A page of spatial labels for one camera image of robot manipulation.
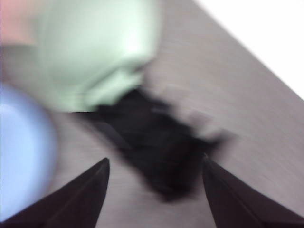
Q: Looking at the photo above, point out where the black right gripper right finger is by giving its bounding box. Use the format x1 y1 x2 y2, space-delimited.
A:
201 153 304 228

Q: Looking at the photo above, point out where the green plate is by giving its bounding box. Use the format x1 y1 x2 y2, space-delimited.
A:
0 0 164 114

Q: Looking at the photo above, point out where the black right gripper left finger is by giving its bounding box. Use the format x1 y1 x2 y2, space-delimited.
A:
0 158 110 228

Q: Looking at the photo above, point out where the black plate rack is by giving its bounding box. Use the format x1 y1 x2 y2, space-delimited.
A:
71 89 228 202

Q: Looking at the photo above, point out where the blue plate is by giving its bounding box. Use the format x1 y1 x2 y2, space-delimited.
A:
0 83 59 221

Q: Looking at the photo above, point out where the pink plate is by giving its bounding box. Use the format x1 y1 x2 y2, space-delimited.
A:
0 0 38 46

